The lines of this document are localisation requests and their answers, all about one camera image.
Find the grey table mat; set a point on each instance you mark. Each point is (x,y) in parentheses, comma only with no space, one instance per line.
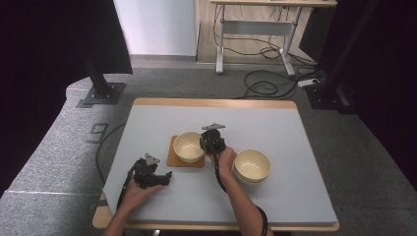
(203,200)

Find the person's left hand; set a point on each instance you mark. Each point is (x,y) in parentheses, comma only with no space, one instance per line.
(136,196)

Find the black curtain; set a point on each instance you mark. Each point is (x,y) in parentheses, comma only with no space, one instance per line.
(387,65)
(49,49)

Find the person's right hand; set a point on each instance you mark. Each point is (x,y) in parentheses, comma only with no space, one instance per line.
(226,162)

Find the orange square coaster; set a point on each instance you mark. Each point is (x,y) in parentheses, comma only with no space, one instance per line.
(173,159)

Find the wooden table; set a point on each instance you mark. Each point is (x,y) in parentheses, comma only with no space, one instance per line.
(213,103)

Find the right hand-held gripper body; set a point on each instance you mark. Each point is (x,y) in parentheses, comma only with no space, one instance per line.
(214,141)

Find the white desk frame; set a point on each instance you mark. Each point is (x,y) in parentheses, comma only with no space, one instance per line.
(255,28)

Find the white power strip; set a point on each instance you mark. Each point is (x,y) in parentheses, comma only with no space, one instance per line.
(308,82)

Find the cream ceramic bowl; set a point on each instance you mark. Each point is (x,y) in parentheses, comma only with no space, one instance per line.
(188,147)
(252,164)
(249,181)

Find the black metal stand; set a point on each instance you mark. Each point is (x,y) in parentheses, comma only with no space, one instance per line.
(100,83)
(331,88)

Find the white panel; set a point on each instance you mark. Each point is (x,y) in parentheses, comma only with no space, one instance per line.
(155,26)

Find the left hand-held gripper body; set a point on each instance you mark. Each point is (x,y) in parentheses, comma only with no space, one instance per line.
(144,173)

